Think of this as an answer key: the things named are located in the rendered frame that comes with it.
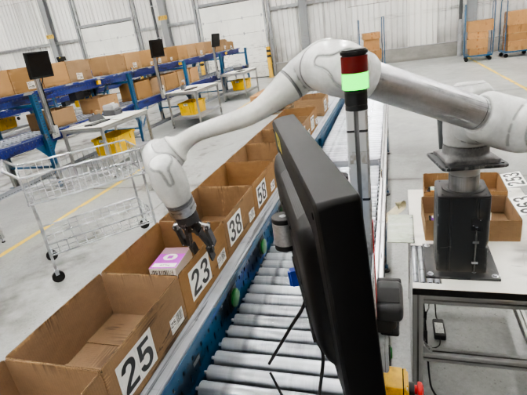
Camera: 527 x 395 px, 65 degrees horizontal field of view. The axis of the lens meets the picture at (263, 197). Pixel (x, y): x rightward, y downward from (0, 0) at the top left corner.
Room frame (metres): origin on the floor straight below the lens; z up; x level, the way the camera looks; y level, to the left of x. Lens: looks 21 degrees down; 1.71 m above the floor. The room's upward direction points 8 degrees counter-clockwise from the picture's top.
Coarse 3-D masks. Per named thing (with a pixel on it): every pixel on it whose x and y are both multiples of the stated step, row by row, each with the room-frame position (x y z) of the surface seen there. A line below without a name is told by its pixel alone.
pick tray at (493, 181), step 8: (424, 176) 2.20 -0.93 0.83; (432, 176) 2.19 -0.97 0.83; (440, 176) 2.17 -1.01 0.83; (448, 176) 2.16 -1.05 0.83; (480, 176) 2.10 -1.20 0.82; (488, 176) 2.08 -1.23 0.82; (496, 176) 2.07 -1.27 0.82; (424, 184) 2.20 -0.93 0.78; (432, 184) 2.19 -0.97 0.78; (488, 184) 2.08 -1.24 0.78; (496, 184) 2.06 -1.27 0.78; (504, 184) 1.89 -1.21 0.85; (424, 192) 1.95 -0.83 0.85; (432, 192) 1.93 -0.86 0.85; (496, 192) 1.83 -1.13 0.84; (504, 192) 1.82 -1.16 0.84
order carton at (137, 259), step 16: (160, 224) 1.58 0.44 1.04; (144, 240) 1.47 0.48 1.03; (160, 240) 1.56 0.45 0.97; (176, 240) 1.56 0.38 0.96; (224, 240) 1.48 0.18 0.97; (128, 256) 1.36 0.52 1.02; (144, 256) 1.45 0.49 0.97; (112, 272) 1.26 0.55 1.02; (128, 272) 1.34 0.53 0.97; (144, 272) 1.42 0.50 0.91; (208, 288) 1.28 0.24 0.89; (192, 304) 1.16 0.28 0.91
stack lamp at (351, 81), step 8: (352, 56) 0.78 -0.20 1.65; (360, 56) 0.78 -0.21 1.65; (344, 64) 0.79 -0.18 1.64; (352, 64) 0.78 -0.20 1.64; (360, 64) 0.78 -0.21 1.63; (344, 72) 0.79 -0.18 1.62; (352, 72) 0.78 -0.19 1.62; (360, 72) 0.78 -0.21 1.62; (368, 72) 0.79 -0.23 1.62; (344, 80) 0.79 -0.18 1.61; (352, 80) 0.78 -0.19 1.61; (360, 80) 0.78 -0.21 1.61; (368, 80) 0.79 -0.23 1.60; (344, 88) 0.79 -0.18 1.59; (352, 88) 0.78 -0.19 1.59; (360, 88) 0.78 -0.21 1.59
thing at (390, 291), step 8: (384, 280) 0.89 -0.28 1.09; (392, 280) 0.89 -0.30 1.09; (400, 280) 0.88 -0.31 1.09; (384, 288) 0.85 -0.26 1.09; (392, 288) 0.85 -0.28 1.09; (400, 288) 0.85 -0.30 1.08; (384, 296) 0.83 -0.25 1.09; (392, 296) 0.82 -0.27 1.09; (400, 296) 0.82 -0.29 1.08; (376, 304) 0.81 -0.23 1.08; (384, 304) 0.81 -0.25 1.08; (392, 304) 0.80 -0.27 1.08; (400, 304) 0.80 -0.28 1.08; (376, 312) 0.81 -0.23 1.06; (384, 312) 0.80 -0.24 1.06; (392, 312) 0.79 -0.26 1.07; (400, 312) 0.79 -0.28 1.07; (384, 320) 0.80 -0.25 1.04; (392, 320) 0.79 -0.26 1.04; (400, 320) 0.79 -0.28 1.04; (392, 328) 0.82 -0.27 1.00
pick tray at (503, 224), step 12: (432, 204) 1.88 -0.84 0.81; (492, 204) 1.79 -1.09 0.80; (504, 204) 1.77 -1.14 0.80; (492, 216) 1.75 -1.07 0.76; (504, 216) 1.73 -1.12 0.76; (516, 216) 1.59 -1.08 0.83; (432, 228) 1.62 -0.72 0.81; (492, 228) 1.54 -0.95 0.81; (504, 228) 1.53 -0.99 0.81; (516, 228) 1.52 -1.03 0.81; (432, 240) 1.62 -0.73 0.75; (492, 240) 1.54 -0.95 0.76; (504, 240) 1.53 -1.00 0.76; (516, 240) 1.52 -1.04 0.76
